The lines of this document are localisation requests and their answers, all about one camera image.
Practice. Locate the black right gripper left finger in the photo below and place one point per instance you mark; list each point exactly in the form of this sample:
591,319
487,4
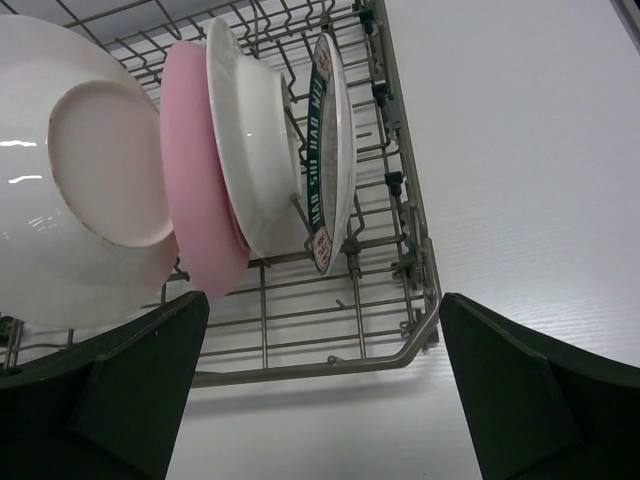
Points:
109,407

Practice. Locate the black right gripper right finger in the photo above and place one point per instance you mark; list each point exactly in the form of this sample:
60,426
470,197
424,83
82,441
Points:
537,407

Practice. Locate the pink plate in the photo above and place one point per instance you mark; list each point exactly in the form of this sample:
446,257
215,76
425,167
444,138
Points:
206,229

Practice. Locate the white deep plate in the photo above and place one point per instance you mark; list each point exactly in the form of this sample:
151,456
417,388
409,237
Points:
256,140

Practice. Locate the white plate with green rim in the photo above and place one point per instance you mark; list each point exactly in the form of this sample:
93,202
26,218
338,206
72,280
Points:
330,154

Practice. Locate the metal wire dish rack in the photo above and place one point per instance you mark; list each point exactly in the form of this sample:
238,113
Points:
377,308

